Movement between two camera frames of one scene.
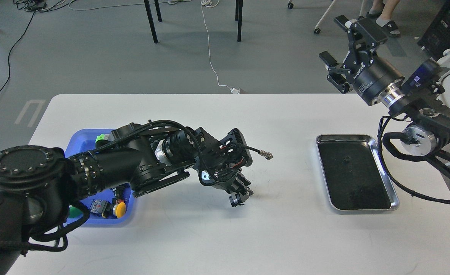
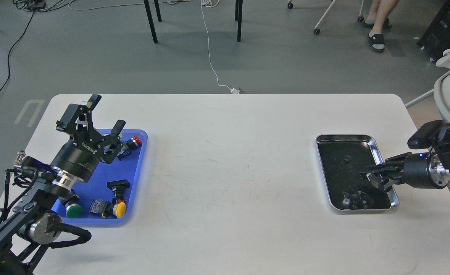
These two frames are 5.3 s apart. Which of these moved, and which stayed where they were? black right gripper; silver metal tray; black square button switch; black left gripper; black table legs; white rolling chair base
Moved: black right gripper; black left gripper
Stayed: black table legs; black square button switch; white rolling chair base; silver metal tray
